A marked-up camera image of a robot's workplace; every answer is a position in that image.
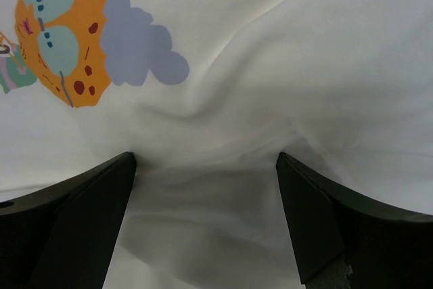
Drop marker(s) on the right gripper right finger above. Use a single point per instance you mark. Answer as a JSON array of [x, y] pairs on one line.
[[343, 239]]

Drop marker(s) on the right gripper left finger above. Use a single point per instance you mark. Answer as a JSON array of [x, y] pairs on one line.
[[63, 236]]

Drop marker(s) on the white t-shirt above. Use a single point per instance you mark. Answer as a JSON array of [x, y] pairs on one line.
[[207, 94]]

